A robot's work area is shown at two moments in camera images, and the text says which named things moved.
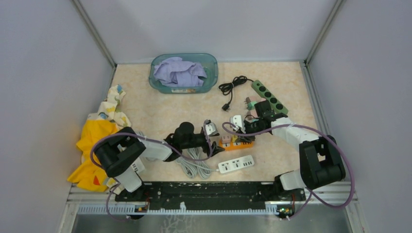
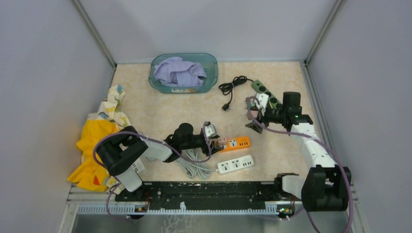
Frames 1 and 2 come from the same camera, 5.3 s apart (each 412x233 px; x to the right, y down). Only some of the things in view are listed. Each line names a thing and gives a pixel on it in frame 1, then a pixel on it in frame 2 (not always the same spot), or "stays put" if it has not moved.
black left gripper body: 205,147 stays put
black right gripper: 246,138 -> 254,126
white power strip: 235,163 stays put
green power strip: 276,104 stays put
